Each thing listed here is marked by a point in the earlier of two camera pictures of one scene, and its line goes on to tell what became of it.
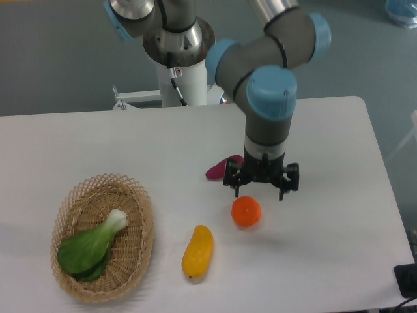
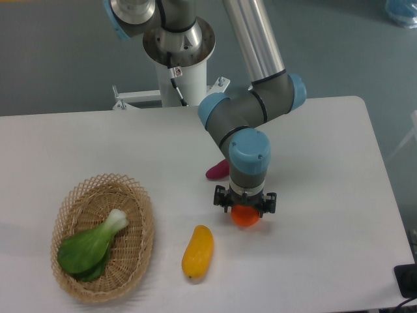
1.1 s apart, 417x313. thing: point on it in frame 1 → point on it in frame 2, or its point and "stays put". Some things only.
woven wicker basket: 86,205 stays put
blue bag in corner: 403,11 stays put
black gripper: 263,169 → 256,201
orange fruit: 245,210 stays put
